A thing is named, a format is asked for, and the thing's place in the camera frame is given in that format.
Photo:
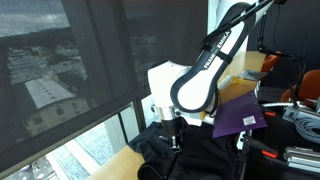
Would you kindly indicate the dark roller window blind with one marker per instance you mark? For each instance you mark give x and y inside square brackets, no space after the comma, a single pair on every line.
[100,50]

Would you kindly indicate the silver metal bracket block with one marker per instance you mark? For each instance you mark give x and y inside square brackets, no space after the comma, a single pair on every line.
[293,115]

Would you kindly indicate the white flat box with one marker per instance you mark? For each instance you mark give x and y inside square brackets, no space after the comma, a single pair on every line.
[208,119]

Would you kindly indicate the white foam tube yellow tape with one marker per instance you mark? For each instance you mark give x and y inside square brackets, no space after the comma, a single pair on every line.
[238,81]

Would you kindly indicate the printed photo booklet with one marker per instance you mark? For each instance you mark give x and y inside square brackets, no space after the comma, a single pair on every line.
[251,76]

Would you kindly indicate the orange office chair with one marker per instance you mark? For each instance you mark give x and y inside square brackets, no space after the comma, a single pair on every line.
[310,83]
[270,63]

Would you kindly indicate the black clamp orange tip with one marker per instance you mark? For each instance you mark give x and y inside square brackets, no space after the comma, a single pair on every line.
[256,144]
[270,113]

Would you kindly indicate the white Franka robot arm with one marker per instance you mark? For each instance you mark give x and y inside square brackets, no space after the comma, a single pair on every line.
[196,90]

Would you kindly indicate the black zip jacket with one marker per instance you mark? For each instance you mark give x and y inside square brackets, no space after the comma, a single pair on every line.
[200,156]

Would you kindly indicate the white curved tube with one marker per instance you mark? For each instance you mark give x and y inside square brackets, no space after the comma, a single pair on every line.
[276,104]

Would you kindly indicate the aluminium extrusion bar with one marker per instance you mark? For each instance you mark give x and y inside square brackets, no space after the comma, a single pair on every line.
[300,151]
[301,165]

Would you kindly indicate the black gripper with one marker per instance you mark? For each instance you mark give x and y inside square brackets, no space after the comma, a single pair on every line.
[175,128]

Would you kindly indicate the purple paper folder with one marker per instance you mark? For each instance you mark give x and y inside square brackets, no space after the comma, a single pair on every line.
[233,116]

